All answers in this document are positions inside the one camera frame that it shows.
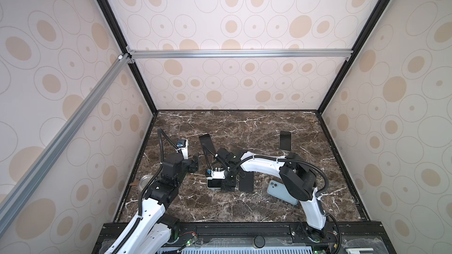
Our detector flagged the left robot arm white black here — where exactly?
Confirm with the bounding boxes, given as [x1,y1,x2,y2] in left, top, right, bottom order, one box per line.
[106,128,198,254]

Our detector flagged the silver aluminium rail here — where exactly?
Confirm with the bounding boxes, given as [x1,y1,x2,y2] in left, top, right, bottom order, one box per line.
[130,49,353,59]
[1,53,131,236]

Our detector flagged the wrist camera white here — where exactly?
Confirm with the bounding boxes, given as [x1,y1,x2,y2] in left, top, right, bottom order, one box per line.
[177,139,188,160]
[206,169,226,181]

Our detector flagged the silver aluminium rail left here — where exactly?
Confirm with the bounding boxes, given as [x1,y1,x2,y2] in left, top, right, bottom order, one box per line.
[1,53,131,236]

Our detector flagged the black phone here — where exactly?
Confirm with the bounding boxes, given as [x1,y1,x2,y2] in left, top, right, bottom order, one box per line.
[199,134,216,155]
[279,131,292,151]

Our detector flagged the black frame post right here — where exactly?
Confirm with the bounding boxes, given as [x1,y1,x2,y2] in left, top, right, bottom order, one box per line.
[317,0,391,116]

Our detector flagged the blue drink can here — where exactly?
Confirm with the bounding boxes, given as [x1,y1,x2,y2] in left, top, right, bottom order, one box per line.
[137,174,153,192]

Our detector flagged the light blue case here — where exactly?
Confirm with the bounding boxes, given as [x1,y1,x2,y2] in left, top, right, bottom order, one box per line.
[267,180,299,206]
[207,179,222,189]

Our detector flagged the silver aluminium rail rear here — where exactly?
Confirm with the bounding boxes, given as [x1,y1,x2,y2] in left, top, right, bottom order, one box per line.
[130,49,353,59]

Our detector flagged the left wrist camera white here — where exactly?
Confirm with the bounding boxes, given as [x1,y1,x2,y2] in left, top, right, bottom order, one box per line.
[177,139,188,160]

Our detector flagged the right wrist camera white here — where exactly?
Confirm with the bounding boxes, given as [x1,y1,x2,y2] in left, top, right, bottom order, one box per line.
[206,169,226,181]

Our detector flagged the black frame post left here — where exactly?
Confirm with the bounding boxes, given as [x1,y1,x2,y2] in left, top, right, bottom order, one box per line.
[96,0,158,115]

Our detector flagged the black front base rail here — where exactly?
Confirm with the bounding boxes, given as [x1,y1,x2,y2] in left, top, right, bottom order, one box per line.
[92,220,396,254]

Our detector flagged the black phone left rear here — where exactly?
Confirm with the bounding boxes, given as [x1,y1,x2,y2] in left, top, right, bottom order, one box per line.
[199,134,216,155]

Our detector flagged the black phone right rear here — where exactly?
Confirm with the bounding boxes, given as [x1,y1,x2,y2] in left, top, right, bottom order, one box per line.
[279,131,292,151]

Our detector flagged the black frame post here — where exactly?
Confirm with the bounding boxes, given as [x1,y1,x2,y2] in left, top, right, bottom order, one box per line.
[317,0,391,116]
[96,0,158,115]

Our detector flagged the black phone case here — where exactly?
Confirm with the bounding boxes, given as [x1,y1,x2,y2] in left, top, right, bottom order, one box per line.
[238,172,254,193]

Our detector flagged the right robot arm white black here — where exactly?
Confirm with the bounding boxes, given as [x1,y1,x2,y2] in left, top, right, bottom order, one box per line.
[201,144,330,243]

